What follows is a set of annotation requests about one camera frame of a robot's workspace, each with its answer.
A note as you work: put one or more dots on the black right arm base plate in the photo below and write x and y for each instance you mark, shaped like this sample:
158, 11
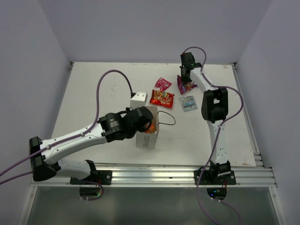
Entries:
208, 179

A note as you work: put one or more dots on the silver mints sachet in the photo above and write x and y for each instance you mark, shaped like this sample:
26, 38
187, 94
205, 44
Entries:
188, 103

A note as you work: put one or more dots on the white paper coffee bag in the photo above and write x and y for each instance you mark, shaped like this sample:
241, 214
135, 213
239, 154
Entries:
148, 141

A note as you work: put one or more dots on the purple Fox's berries candy bag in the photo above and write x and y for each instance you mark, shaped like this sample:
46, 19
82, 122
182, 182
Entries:
184, 86

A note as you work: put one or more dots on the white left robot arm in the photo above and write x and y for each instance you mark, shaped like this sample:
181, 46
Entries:
48, 157

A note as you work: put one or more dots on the red snack packet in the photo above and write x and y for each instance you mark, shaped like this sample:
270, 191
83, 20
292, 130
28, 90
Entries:
162, 98

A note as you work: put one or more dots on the pink small snack packet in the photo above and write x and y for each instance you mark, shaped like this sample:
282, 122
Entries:
162, 84

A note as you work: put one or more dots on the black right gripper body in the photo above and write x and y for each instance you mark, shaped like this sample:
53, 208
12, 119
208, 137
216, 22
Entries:
184, 78

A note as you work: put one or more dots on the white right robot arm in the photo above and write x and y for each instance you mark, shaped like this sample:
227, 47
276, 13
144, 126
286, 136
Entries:
214, 110

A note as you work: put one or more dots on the orange Fox's fruits candy bag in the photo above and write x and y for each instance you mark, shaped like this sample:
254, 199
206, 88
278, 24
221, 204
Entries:
150, 127

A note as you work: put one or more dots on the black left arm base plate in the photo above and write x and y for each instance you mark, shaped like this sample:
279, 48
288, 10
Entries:
102, 177

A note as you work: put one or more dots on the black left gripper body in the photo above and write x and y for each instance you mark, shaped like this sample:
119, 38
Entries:
133, 132

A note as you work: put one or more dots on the aluminium rail frame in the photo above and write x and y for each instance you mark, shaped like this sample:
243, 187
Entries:
182, 176

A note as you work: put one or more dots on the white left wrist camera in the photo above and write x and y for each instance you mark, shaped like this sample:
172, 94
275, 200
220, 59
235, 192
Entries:
138, 99

